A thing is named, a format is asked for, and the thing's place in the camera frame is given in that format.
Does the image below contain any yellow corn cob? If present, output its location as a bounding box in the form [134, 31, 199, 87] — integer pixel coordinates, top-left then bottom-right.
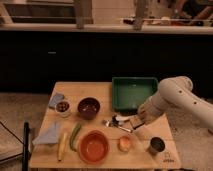
[57, 132, 68, 161]

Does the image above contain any orange bowl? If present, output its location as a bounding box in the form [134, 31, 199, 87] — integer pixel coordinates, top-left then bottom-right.
[78, 130, 109, 165]

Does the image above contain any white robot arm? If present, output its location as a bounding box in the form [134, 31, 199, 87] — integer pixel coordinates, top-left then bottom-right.
[137, 76, 213, 131]

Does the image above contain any blue sponge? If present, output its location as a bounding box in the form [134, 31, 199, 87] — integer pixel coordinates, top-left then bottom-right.
[48, 93, 64, 109]

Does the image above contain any green chili pepper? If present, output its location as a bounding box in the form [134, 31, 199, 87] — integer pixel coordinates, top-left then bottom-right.
[69, 123, 82, 151]

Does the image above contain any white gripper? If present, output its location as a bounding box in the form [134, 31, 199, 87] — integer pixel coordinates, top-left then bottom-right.
[138, 110, 154, 125]

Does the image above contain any light blue cloth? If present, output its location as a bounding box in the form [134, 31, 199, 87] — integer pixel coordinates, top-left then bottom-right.
[32, 122, 60, 145]

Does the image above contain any orange round fruit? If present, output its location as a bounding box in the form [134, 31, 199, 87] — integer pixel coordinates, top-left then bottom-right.
[118, 136, 132, 152]

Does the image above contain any green plastic tray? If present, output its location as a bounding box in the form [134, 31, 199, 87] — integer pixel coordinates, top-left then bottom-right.
[112, 77, 158, 112]

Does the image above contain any wooden board eraser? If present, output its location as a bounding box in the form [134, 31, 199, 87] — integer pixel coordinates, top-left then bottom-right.
[130, 115, 145, 130]

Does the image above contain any black pole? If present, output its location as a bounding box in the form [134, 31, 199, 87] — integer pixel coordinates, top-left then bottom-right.
[22, 122, 30, 171]

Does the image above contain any small white bowl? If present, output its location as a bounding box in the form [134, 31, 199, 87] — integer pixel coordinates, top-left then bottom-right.
[55, 101, 71, 117]

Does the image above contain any dark metal cup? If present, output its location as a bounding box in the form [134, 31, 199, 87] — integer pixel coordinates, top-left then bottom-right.
[148, 137, 165, 155]

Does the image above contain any metal spoon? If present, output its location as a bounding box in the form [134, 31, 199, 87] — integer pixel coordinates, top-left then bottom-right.
[103, 120, 133, 133]

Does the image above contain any white spoon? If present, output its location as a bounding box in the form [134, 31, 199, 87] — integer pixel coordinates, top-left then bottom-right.
[115, 115, 131, 122]

